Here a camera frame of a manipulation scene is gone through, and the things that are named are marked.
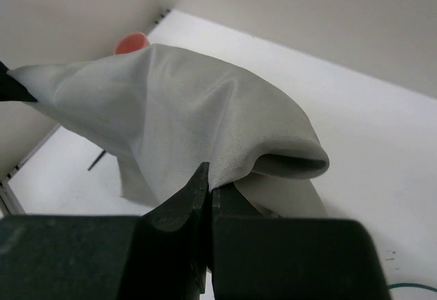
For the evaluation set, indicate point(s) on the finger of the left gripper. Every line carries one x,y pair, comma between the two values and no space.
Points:
11,90

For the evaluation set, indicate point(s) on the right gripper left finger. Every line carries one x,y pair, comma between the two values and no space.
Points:
169,249

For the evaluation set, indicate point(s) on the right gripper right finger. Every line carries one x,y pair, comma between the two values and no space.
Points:
231,257

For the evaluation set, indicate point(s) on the grey cloth placemat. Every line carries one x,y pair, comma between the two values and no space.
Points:
162,111

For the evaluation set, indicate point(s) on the red plastic cup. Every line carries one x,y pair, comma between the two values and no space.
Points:
132,42

